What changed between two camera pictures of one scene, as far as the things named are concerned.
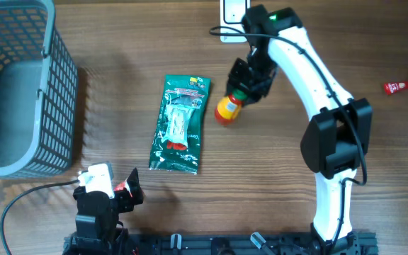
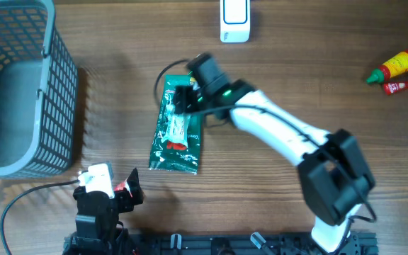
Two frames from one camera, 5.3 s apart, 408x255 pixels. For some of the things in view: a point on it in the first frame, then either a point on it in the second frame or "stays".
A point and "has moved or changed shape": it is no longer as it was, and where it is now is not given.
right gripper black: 253,92 -> 183,98
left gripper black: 127,202 stays
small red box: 393,87 stays
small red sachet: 120,186 stays
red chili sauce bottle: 229,108 has moved or changed shape
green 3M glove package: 178,134 stays
